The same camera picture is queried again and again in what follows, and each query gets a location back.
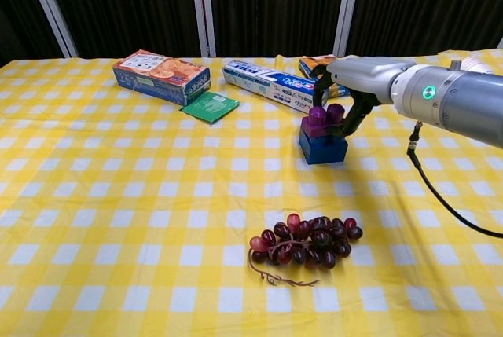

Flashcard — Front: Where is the orange and blue snack box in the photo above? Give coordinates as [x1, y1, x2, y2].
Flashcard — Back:
[299, 55, 351, 99]

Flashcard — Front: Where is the green foil sachet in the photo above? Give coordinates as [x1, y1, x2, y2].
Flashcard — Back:
[180, 91, 240, 123]

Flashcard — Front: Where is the bunch of dark red grapes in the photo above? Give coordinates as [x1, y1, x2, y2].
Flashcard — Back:
[247, 213, 364, 288]

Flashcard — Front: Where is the small purple object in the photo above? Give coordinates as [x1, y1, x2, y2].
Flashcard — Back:
[307, 103, 347, 138]

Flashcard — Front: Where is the yellow white checkered tablecloth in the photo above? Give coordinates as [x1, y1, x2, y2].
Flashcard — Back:
[0, 49, 503, 337]

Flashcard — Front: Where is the blue and white toothpaste box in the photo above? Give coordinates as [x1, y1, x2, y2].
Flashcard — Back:
[221, 59, 329, 115]

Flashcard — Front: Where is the orange and blue biscuit box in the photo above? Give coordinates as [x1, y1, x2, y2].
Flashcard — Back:
[112, 49, 211, 107]

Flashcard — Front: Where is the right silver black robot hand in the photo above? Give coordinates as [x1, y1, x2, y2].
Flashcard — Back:
[312, 55, 417, 138]

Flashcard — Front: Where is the blue four-stud building block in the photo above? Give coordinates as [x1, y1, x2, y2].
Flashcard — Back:
[298, 126, 349, 166]

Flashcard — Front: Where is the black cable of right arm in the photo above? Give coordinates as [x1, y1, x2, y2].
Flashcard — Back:
[406, 120, 503, 239]

